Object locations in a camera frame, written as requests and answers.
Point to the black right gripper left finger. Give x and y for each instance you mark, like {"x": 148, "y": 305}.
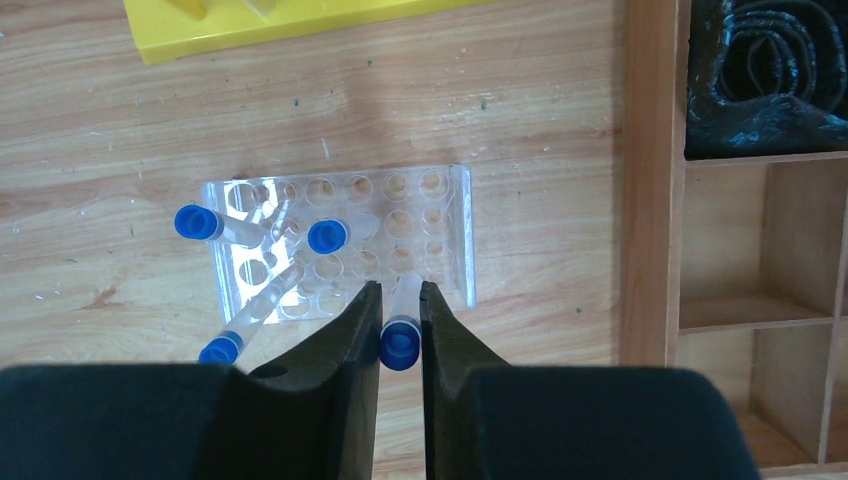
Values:
{"x": 310, "y": 413}

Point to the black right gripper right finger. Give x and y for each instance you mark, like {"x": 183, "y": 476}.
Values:
{"x": 488, "y": 419}

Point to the blue-capped tube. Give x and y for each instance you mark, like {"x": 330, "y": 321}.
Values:
{"x": 330, "y": 235}
{"x": 400, "y": 339}
{"x": 199, "y": 223}
{"x": 226, "y": 347}

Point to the clear well plate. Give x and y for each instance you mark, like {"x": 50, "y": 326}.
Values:
{"x": 426, "y": 228}

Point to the wooden compartment tray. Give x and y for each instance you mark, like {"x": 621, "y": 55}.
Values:
{"x": 733, "y": 267}

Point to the yellow test tube rack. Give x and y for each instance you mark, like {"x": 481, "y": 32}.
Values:
{"x": 168, "y": 30}

